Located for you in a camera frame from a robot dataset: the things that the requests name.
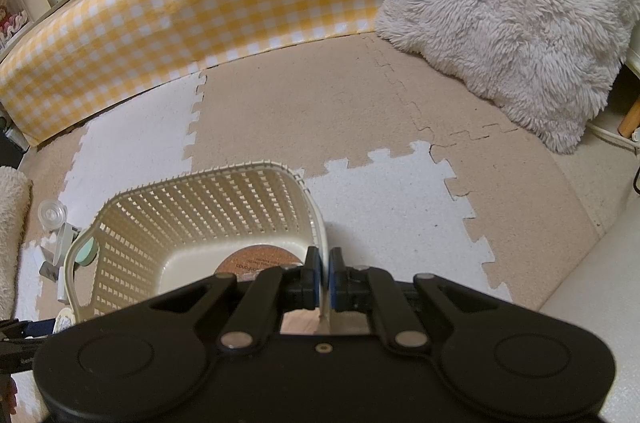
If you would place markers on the printed round cork coaster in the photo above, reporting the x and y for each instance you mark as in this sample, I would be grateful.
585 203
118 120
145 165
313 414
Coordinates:
260 259

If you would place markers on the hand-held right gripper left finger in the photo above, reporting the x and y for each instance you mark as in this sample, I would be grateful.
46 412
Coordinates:
312 275

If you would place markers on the white plastic funnel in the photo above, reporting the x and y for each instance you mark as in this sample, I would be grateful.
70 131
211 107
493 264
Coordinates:
52 215

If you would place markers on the cream plastic basket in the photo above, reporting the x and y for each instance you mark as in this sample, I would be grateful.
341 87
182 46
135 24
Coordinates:
200 213

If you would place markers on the clear display box with doll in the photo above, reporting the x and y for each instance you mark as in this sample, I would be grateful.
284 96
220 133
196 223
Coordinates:
10 18

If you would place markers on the foam puzzle mat tiles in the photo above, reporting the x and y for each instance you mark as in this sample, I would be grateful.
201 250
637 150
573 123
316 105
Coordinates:
300 113

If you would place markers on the fluffy white pillow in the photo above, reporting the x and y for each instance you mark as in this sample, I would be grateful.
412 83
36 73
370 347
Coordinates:
12 228
510 13

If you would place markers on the mattress with yellow gingham cover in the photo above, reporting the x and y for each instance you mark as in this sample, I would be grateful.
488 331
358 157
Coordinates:
200 3

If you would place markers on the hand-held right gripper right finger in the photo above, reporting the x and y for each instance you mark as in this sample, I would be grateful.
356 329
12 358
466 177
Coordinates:
336 280

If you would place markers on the wooden furniture leg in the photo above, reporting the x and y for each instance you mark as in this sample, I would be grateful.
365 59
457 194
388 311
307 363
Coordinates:
629 118

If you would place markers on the clear plastic container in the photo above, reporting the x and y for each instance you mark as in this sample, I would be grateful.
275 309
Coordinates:
85 253

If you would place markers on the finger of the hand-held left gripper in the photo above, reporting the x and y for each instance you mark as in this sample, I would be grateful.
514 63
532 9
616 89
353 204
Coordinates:
40 328

